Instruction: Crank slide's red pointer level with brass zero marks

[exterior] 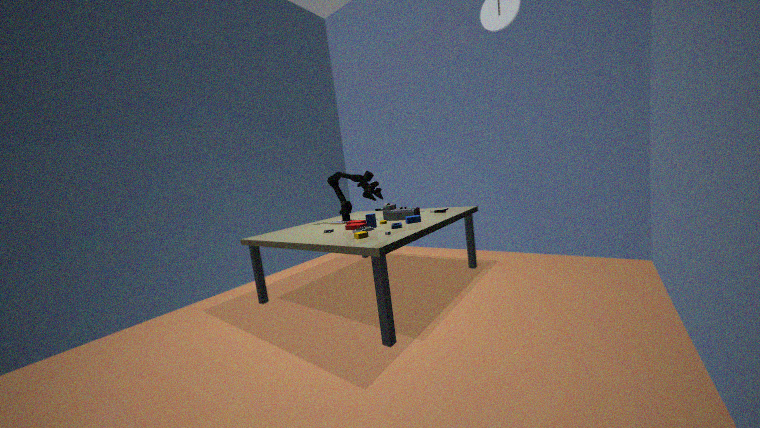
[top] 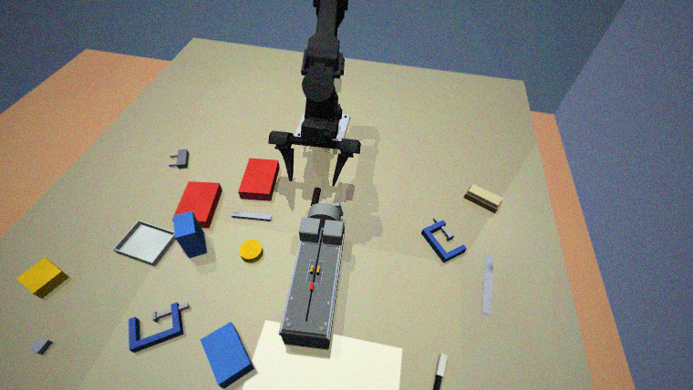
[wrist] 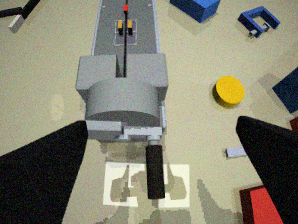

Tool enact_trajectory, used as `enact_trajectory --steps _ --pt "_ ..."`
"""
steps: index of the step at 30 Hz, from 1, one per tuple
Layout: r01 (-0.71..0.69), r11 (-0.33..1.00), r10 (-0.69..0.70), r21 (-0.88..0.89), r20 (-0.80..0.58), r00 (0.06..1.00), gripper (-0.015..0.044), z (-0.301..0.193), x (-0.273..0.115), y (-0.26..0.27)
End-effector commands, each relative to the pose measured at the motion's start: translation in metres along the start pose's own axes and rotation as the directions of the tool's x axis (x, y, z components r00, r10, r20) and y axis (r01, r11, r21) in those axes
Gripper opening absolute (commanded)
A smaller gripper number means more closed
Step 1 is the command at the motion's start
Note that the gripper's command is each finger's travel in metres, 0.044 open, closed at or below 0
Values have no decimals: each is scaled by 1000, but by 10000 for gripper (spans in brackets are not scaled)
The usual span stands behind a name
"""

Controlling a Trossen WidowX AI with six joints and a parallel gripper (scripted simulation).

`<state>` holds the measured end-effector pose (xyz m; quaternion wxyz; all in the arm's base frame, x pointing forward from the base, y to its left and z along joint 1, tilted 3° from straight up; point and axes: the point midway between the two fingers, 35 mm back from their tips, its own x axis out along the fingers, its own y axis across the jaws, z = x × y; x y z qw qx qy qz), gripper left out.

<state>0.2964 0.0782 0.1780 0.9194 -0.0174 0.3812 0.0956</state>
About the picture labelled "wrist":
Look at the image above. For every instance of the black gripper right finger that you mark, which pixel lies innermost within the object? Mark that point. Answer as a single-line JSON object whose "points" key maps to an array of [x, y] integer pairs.
{"points": [[273, 150]]}

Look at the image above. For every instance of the yellow short cylinder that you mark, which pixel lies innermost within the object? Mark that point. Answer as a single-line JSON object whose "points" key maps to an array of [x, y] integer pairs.
{"points": [[228, 91]]}

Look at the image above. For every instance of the blue rectangular block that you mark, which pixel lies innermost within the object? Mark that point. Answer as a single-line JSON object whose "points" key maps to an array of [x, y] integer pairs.
{"points": [[197, 9]]}

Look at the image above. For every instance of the red rectangular block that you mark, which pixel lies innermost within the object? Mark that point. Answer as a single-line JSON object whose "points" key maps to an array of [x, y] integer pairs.
{"points": [[257, 207], [294, 124]]}

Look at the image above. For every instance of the blue c-clamp with grey screw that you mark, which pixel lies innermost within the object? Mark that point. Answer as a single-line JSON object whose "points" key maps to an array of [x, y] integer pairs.
{"points": [[255, 30]]}

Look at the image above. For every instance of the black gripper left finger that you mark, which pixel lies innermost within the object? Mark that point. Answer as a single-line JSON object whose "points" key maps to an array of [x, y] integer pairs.
{"points": [[36, 180]]}

